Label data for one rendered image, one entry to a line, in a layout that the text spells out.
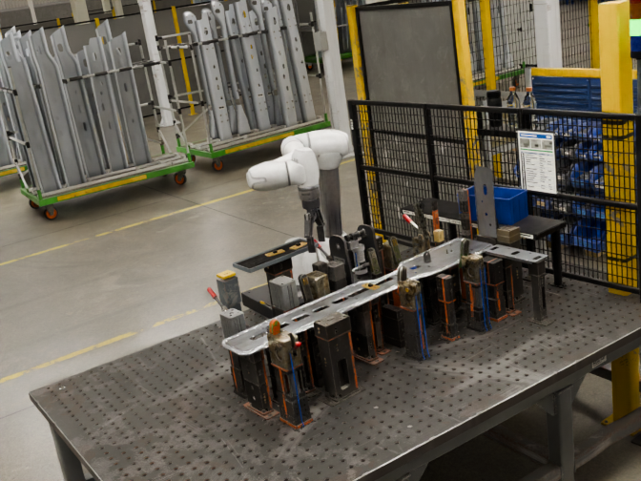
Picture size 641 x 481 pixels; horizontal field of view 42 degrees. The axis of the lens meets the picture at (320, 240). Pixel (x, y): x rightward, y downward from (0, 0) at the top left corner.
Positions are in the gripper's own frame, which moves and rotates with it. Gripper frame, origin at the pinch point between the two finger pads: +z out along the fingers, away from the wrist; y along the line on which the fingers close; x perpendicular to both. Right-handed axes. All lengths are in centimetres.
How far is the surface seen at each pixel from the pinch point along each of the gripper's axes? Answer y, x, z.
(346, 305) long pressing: 16.3, 14.9, 21.0
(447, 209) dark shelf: -99, 37, 18
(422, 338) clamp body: 3, 41, 42
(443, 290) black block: -14, 49, 27
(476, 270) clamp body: -22, 62, 22
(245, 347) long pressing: 55, -14, 21
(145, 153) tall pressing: -588, -426, 77
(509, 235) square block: -52, 74, 17
